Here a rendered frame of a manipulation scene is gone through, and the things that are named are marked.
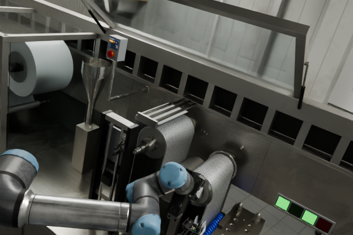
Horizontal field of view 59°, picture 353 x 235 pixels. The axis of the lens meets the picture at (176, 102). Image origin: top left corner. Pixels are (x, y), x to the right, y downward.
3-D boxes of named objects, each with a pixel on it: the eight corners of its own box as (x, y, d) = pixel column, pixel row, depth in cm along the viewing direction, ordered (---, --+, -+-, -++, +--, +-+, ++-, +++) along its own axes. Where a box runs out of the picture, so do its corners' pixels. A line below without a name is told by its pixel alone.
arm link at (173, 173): (152, 166, 93) (178, 156, 93) (163, 174, 103) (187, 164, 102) (160, 191, 90) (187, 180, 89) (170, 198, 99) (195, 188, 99)
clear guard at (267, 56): (54, -36, 133) (55, -37, 133) (113, 27, 177) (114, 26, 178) (299, 33, 87) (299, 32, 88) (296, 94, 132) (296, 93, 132)
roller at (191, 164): (153, 193, 137) (158, 171, 133) (183, 171, 158) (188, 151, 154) (175, 207, 132) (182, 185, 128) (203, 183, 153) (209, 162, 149)
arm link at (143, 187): (122, 203, 89) (157, 189, 88) (124, 179, 99) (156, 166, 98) (134, 222, 92) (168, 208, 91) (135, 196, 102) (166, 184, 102)
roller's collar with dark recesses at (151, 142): (135, 150, 131) (138, 137, 128) (144, 146, 136) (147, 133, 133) (147, 158, 128) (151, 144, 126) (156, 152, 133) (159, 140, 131)
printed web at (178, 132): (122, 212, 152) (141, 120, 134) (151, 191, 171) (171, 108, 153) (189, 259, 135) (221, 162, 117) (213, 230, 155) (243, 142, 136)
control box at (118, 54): (102, 57, 137) (105, 34, 133) (113, 55, 142) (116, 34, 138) (114, 62, 134) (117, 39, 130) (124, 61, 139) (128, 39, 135)
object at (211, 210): (194, 239, 131) (206, 204, 124) (218, 211, 151) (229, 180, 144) (195, 239, 131) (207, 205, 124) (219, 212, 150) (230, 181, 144)
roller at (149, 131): (136, 150, 139) (142, 122, 134) (167, 134, 159) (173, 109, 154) (161, 164, 133) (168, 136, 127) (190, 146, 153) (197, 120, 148)
